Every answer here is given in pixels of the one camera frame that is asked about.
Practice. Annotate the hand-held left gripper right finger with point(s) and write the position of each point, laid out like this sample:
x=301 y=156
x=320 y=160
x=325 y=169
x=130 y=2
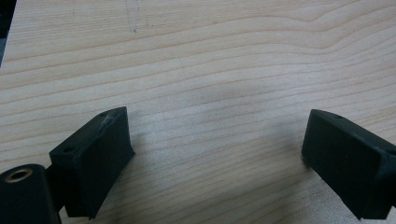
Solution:
x=345 y=161

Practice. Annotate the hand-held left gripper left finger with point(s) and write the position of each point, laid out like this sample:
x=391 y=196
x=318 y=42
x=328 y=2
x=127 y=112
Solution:
x=93 y=161

